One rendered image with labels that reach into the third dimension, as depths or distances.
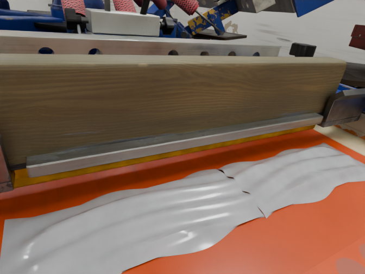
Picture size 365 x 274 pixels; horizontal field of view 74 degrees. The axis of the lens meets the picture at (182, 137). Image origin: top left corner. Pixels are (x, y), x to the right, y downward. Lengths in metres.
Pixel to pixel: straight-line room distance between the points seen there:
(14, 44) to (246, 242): 0.37
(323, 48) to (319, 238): 2.38
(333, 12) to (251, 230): 2.42
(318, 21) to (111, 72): 2.49
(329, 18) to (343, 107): 2.20
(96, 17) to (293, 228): 0.42
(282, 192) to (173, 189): 0.10
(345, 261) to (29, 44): 0.42
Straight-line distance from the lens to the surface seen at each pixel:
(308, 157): 0.32
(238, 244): 0.19
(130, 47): 0.44
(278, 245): 0.20
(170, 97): 0.21
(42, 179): 0.23
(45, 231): 0.19
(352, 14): 2.47
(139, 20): 0.49
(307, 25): 2.67
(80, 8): 0.65
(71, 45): 0.42
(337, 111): 0.38
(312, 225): 0.23
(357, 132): 0.44
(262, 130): 0.27
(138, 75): 0.19
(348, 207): 0.27
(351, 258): 0.23
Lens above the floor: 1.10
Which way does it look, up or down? 28 degrees down
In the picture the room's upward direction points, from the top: 7 degrees clockwise
